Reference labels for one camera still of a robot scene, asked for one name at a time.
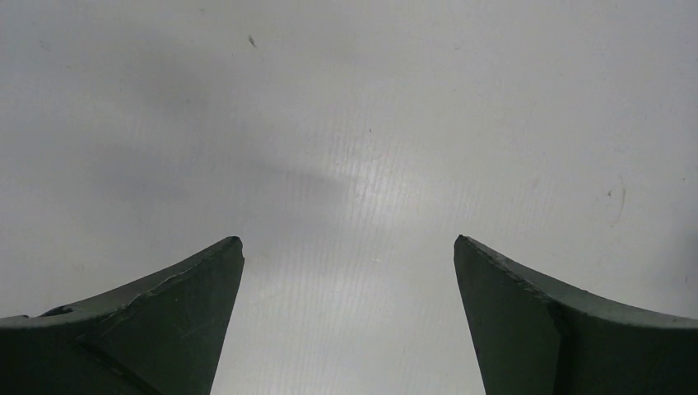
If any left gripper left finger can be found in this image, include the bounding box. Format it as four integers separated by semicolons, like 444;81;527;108
1;237;244;394

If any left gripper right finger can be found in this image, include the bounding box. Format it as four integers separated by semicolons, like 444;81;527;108
454;236;697;394

